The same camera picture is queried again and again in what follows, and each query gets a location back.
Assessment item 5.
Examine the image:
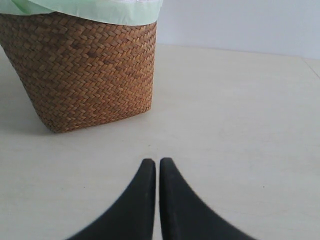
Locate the brown woven wicker basket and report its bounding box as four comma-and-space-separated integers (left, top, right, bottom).
0, 12, 157, 133

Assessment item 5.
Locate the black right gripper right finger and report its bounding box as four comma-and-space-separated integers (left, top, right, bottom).
159, 157, 253, 240

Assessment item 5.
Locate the light green plastic bag liner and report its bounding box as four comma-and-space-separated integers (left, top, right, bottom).
0, 0, 163, 26

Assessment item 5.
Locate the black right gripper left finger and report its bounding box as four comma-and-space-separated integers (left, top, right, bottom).
70, 158, 156, 240

